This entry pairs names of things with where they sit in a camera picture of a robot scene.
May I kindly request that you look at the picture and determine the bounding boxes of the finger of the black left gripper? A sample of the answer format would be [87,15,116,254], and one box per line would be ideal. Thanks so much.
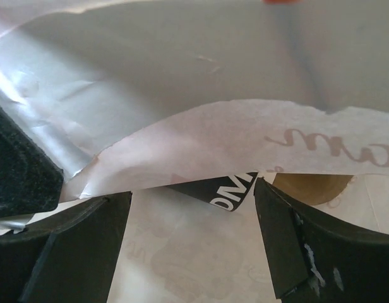
[0,107,64,218]

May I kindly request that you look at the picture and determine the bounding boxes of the kraft paper bag orange handles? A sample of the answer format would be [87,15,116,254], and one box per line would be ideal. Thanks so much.
[0,1,389,302]

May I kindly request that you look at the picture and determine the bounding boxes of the dark paper coffee cup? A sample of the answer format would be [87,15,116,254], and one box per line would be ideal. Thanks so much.
[167,172,258,211]

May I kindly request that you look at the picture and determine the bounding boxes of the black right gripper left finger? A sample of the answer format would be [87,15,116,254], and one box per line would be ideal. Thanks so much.
[0,192,132,302]

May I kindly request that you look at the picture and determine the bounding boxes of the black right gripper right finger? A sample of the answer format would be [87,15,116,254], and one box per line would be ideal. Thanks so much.
[254,178,389,302]

